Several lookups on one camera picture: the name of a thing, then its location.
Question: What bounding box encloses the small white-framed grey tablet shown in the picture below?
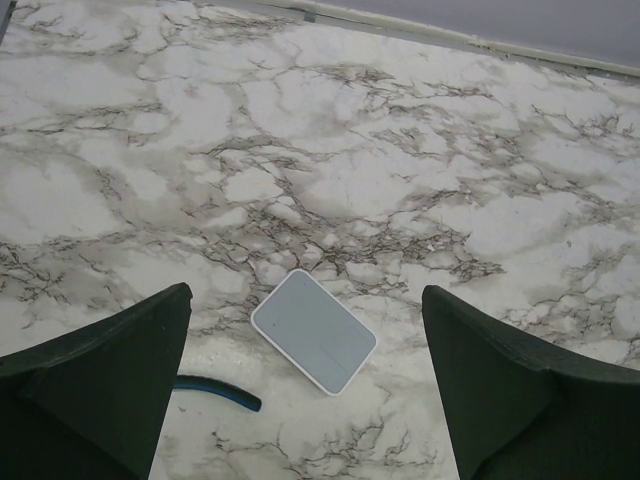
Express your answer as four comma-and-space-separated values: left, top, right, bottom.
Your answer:
250, 269, 377, 396

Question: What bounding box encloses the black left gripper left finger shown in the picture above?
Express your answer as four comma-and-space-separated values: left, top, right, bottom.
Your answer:
1, 283, 192, 479

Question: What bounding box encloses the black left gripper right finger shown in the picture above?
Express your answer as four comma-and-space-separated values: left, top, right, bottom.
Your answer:
422, 286, 639, 479

